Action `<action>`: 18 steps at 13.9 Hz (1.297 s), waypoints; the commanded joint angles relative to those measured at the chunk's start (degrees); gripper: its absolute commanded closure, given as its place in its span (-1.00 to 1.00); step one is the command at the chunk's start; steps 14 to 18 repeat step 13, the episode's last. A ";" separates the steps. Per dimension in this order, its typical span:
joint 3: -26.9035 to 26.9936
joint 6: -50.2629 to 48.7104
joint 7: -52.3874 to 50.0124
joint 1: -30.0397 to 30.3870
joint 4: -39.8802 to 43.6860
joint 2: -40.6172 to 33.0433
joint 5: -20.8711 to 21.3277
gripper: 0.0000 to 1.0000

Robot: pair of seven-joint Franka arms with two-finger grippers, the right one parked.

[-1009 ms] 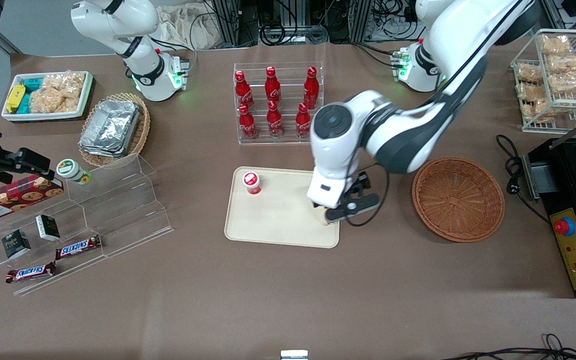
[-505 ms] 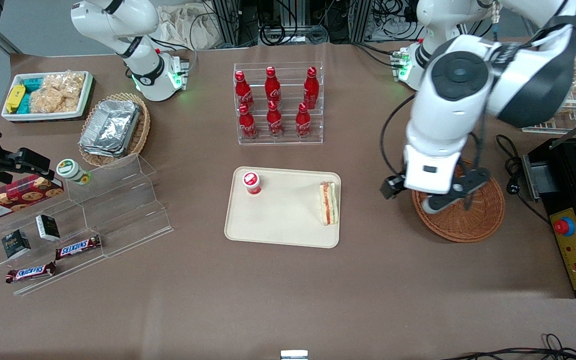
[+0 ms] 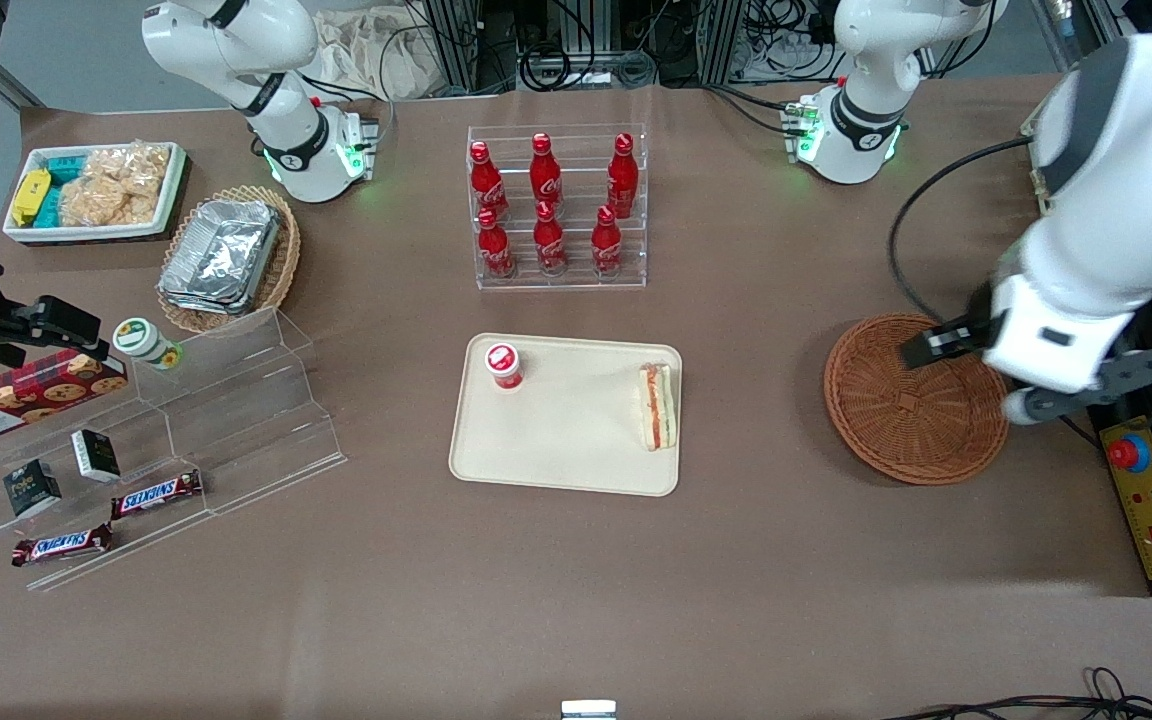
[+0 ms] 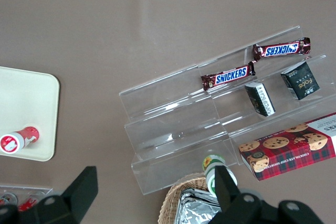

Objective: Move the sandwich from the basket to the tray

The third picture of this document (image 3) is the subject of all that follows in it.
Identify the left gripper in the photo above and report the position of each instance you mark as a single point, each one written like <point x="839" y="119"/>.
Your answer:
<point x="966" y="331"/>

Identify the triangular sandwich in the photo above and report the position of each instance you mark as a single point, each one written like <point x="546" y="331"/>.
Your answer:
<point x="658" y="405"/>

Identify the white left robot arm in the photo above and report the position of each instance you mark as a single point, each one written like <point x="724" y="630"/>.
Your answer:
<point x="1126" y="180"/>

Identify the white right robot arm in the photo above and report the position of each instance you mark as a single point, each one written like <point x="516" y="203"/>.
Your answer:
<point x="286" y="130"/>

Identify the round brown wicker basket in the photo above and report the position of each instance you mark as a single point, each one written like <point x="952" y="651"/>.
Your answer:
<point x="886" y="420"/>

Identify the oval wicker basket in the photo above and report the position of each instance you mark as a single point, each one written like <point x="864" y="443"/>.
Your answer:
<point x="286" y="250"/>

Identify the beige plastic tray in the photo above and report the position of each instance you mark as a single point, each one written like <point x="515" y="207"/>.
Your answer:
<point x="576" y="440"/>

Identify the green white yogurt cup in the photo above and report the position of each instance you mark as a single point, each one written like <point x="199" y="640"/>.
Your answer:
<point x="141" y="340"/>

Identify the red tartan cookie box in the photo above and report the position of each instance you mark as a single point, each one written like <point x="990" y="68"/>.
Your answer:
<point x="26" y="395"/>

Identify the white rectangular bin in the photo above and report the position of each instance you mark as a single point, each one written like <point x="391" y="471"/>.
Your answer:
<point x="86" y="233"/>

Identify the teal snack packet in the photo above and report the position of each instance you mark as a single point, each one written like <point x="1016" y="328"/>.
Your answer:
<point x="50" y="208"/>
<point x="64" y="168"/>

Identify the yellow snack packet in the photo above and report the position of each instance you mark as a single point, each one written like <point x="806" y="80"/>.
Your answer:
<point x="32" y="196"/>

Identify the small black white box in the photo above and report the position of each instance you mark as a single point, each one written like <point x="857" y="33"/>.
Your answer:
<point x="96" y="455"/>

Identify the bagged rice crackers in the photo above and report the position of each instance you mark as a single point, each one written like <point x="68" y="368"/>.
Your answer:
<point x="116" y="185"/>

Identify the stacked foil containers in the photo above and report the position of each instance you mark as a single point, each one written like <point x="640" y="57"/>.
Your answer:
<point x="221" y="255"/>

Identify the brown chocolate bar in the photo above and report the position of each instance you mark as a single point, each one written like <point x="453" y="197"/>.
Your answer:
<point x="156" y="494"/>
<point x="61" y="545"/>

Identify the clear acrylic step shelf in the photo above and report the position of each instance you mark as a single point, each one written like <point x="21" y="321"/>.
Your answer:
<point x="256" y="420"/>

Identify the red emergency stop button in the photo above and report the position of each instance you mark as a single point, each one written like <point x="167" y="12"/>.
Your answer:
<point x="1128" y="453"/>

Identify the red cola bottle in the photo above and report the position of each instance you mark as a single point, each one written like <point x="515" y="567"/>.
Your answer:
<point x="606" y="245"/>
<point x="484" y="182"/>
<point x="622" y="178"/>
<point x="549" y="242"/>
<point x="494" y="248"/>
<point x="545" y="172"/>

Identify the clear acrylic bottle rack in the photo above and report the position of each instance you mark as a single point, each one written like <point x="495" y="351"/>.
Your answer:
<point x="576" y="285"/>

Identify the beige crumpled cloth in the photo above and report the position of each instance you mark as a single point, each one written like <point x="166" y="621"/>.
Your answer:
<point x="376" y="55"/>

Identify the red lid small cup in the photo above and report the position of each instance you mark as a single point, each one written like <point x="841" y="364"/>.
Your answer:
<point x="503" y="365"/>

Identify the small white block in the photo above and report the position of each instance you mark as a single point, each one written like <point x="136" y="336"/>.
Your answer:
<point x="588" y="710"/>

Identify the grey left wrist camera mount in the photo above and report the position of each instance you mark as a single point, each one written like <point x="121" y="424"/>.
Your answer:
<point x="1136" y="375"/>

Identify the aluminium frame rack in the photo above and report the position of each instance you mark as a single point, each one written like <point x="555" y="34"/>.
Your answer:
<point x="466" y="40"/>

